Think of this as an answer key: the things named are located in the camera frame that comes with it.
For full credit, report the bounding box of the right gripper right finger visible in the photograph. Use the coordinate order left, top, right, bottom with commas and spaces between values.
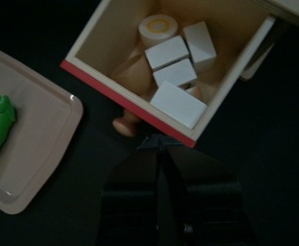
160, 139, 260, 246

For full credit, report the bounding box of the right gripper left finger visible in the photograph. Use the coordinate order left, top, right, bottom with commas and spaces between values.
94, 135, 161, 246

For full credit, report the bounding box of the red-fronted wooden drawer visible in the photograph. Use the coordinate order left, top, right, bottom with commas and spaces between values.
58, 0, 277, 149

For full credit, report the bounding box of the pink plastic tray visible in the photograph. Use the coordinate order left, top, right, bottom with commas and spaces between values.
0, 41, 84, 215

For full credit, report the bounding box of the white wooden block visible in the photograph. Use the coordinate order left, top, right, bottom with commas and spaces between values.
151, 58, 199, 88
181, 20, 217, 73
149, 80, 209, 130
144, 35, 189, 71

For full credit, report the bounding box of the wooden cylinder with yellow ring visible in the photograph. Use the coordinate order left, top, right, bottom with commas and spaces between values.
137, 13, 180, 49

